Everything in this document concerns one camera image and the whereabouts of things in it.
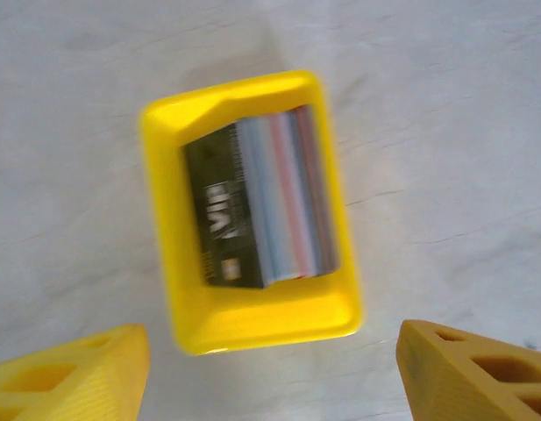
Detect yellow plastic bin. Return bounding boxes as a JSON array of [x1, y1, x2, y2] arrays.
[[138, 68, 364, 356]]

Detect stack of plastic cards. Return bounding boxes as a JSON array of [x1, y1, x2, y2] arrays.
[[235, 104, 342, 282]]

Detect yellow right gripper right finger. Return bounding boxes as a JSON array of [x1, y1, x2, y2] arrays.
[[396, 319, 541, 421]]

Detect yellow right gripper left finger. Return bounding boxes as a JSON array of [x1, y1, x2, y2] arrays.
[[0, 323, 151, 421]]

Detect black VIP card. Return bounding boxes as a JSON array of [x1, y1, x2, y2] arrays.
[[181, 122, 272, 290]]

